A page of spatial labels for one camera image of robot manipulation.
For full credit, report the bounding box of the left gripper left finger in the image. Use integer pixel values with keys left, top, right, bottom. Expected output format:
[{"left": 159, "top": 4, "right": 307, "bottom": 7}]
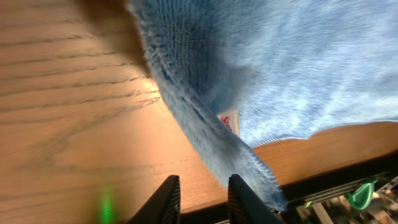
[{"left": 127, "top": 175, "right": 181, "bottom": 224}]

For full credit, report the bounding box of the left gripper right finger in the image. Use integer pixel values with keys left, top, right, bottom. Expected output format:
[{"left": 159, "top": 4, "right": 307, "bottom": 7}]
[{"left": 227, "top": 174, "right": 282, "bottom": 224}]

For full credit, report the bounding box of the blue microfiber cloth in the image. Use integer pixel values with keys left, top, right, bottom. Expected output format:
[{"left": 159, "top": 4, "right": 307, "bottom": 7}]
[{"left": 128, "top": 0, "right": 397, "bottom": 211}]

